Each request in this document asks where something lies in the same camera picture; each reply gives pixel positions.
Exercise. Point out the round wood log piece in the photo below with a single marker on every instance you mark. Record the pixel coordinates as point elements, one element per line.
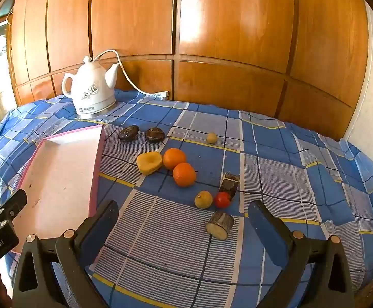
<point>220,226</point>

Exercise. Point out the small tan longan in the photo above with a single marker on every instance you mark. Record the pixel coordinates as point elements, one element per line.
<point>211,138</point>

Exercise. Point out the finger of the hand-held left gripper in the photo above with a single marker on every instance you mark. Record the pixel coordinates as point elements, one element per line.
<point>15,202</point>

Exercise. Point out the wooden wardrobe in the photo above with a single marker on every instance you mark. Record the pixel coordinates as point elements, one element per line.
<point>231,22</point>

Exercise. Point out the tan round fruit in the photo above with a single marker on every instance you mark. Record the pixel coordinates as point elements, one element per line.
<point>203,199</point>

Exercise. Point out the pink-rimmed white tray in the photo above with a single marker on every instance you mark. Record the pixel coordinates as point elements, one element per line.
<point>61,173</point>

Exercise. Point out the dark brown passion fruit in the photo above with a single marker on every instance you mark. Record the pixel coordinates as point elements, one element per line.
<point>128,133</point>
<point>154,134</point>

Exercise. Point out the dark bark wood block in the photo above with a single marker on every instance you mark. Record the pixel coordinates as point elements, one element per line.
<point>229,184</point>

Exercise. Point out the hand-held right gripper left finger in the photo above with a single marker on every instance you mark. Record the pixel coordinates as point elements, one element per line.
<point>100,231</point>

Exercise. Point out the orange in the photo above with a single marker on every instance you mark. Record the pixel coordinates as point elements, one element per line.
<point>184,175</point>
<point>174,158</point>

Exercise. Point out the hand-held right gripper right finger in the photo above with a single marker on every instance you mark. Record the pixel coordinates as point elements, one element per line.
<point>266,227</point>

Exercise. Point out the red tomato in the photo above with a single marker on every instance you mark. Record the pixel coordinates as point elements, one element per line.
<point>222,200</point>

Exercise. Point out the yellow half fruit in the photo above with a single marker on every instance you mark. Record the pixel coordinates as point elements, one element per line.
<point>148,165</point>

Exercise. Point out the blue plaid blanket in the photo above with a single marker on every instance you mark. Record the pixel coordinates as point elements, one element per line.
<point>269,141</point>

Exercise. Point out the white ceramic electric kettle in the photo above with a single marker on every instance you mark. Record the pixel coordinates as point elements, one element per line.
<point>92,89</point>

